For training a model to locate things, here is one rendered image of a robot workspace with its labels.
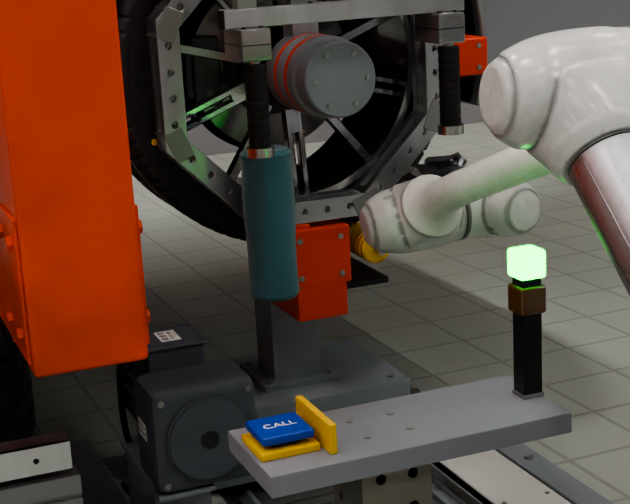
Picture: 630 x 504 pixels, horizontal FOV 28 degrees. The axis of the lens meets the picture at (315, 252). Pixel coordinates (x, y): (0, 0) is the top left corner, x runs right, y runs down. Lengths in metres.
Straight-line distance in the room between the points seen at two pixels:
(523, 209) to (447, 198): 0.17
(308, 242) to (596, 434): 0.88
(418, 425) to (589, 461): 1.05
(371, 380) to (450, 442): 0.87
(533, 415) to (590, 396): 1.33
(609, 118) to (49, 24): 0.72
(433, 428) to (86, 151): 0.59
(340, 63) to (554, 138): 0.70
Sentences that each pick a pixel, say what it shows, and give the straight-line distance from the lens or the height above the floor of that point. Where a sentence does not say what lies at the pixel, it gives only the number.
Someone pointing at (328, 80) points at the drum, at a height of 0.85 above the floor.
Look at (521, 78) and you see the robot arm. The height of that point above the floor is 0.91.
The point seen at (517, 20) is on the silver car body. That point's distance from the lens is 2.53.
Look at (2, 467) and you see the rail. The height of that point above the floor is 0.37.
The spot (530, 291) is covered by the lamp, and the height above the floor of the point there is 0.61.
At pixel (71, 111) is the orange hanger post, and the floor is 0.88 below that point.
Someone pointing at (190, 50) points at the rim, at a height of 0.90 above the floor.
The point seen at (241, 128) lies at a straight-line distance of 2.42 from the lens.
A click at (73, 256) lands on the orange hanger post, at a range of 1.72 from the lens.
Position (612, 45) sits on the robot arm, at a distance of 1.54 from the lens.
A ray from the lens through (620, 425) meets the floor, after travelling 2.88.
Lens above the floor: 1.09
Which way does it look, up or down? 14 degrees down
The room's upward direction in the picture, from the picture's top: 3 degrees counter-clockwise
